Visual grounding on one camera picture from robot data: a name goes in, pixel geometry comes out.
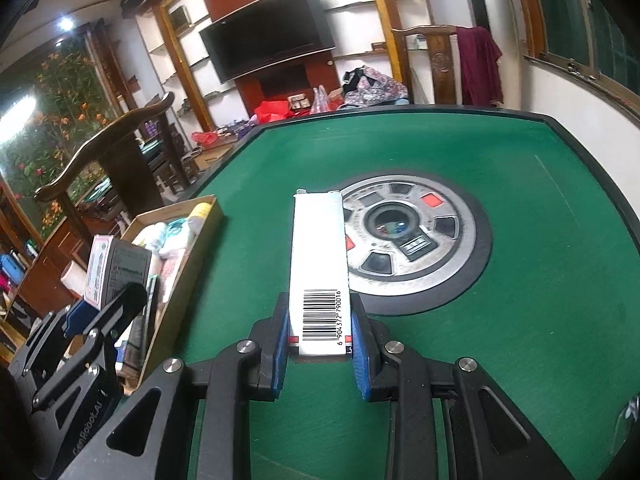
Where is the round table control dial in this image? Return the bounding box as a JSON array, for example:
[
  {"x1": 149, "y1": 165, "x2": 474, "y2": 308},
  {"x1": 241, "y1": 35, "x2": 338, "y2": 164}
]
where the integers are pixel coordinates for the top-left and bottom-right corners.
[{"x1": 340, "y1": 170, "x2": 493, "y2": 317}]

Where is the wooden cabinet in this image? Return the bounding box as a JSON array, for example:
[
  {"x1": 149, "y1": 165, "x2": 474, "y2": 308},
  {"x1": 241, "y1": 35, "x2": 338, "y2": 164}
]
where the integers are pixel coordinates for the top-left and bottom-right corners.
[{"x1": 0, "y1": 180, "x2": 101, "y2": 341}]

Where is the yellow jar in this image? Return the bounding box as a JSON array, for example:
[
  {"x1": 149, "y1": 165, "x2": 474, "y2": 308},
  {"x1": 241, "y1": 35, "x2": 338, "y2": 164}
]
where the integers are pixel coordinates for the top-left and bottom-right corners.
[{"x1": 185, "y1": 202, "x2": 213, "y2": 233}]

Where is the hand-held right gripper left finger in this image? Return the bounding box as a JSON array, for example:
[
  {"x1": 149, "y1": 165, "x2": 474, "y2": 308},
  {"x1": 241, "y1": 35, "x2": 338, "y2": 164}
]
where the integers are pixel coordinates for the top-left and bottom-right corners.
[{"x1": 57, "y1": 292, "x2": 291, "y2": 480}]

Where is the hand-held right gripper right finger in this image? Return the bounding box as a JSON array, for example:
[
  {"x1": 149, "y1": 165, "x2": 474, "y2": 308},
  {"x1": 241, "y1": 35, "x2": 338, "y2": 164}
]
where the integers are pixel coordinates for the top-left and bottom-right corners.
[{"x1": 348, "y1": 292, "x2": 576, "y2": 480}]

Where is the small white bottle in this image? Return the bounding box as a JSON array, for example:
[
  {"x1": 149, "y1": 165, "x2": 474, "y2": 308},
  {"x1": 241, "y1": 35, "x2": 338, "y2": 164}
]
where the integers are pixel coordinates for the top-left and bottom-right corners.
[{"x1": 132, "y1": 222, "x2": 168, "y2": 253}]

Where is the long white carton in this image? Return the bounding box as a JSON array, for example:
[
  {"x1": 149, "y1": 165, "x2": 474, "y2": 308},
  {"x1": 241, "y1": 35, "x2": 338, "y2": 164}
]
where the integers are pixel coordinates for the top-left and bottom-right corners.
[{"x1": 289, "y1": 189, "x2": 351, "y2": 365}]

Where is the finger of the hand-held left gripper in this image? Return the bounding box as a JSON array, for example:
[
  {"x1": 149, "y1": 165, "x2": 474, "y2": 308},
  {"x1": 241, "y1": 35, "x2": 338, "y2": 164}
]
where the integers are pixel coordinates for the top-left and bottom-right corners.
[
  {"x1": 30, "y1": 301, "x2": 99, "y2": 361},
  {"x1": 82, "y1": 281, "x2": 149, "y2": 361}
]

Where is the wooden framed window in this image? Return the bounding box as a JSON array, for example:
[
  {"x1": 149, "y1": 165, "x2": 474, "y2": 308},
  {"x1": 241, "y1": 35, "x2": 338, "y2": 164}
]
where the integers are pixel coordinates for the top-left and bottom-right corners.
[{"x1": 515, "y1": 0, "x2": 640, "y2": 121}]

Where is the teal tissue pack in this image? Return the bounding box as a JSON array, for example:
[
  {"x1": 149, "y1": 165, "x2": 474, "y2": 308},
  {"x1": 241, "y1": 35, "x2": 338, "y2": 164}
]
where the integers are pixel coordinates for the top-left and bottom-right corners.
[{"x1": 162, "y1": 218, "x2": 196, "y2": 256}]

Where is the maroon cloth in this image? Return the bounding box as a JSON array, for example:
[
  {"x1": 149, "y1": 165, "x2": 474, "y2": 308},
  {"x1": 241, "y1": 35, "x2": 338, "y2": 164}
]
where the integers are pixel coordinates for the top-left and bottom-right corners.
[{"x1": 456, "y1": 26, "x2": 504, "y2": 107}]

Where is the white paper roll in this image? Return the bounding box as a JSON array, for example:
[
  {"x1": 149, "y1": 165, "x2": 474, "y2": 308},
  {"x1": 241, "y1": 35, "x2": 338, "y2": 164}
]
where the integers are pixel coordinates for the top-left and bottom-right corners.
[{"x1": 60, "y1": 260, "x2": 96, "y2": 295}]

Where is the cardboard box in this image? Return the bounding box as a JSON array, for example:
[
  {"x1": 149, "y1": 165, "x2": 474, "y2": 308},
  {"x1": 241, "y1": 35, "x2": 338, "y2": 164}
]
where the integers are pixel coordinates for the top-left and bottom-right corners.
[{"x1": 112, "y1": 195, "x2": 225, "y2": 391}]

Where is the carved wooden chair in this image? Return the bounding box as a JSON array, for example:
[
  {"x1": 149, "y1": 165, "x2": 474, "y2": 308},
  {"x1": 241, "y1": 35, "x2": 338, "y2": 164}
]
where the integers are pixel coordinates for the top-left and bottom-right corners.
[{"x1": 391, "y1": 24, "x2": 503, "y2": 107}]

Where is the wooden wall shelf unit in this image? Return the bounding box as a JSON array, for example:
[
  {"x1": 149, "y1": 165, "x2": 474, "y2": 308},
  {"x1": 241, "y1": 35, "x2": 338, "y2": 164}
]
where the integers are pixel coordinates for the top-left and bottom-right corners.
[{"x1": 135, "y1": 0, "x2": 436, "y2": 131}]

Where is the floral cloth pile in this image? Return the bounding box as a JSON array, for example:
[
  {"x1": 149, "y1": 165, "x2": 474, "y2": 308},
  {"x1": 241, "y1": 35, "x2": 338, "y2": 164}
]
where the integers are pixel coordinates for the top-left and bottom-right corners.
[{"x1": 341, "y1": 65, "x2": 410, "y2": 108}]

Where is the large red bag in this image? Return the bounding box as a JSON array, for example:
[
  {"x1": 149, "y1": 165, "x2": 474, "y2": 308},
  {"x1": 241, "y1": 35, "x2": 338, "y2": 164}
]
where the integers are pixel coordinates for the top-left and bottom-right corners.
[{"x1": 254, "y1": 100, "x2": 293, "y2": 123}]

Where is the clear plastic bag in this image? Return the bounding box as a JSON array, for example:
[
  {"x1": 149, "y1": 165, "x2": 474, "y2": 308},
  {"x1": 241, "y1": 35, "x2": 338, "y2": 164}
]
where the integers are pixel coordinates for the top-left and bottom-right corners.
[{"x1": 310, "y1": 86, "x2": 332, "y2": 115}]

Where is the orange flower wall panel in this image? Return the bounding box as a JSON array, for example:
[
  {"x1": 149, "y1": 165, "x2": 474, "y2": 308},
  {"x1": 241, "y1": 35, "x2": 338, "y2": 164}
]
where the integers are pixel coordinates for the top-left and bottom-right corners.
[{"x1": 0, "y1": 25, "x2": 126, "y2": 241}]

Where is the black flat television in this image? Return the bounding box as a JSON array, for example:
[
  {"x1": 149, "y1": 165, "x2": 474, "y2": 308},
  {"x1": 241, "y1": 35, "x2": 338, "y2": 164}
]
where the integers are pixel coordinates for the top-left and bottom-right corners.
[{"x1": 199, "y1": 0, "x2": 337, "y2": 85}]

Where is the blue plastic container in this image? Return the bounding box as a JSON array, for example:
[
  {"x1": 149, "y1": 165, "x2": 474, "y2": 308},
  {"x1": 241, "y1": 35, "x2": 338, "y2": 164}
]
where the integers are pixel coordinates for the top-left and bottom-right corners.
[{"x1": 0, "y1": 254, "x2": 24, "y2": 288}]

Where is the curved-back wooden chair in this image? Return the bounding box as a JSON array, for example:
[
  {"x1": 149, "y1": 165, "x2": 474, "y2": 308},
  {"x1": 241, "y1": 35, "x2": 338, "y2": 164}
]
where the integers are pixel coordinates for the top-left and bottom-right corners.
[{"x1": 32, "y1": 91, "x2": 176, "y2": 241}]

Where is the white grey medicine box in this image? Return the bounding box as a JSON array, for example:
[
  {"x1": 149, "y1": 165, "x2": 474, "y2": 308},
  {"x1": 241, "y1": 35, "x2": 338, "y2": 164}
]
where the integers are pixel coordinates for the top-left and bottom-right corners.
[{"x1": 82, "y1": 234, "x2": 152, "y2": 311}]

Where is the black tube with gold band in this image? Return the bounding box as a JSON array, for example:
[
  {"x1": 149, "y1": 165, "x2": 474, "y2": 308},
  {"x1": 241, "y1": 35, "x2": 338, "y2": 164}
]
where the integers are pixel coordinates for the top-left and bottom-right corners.
[{"x1": 142, "y1": 275, "x2": 161, "y2": 351}]

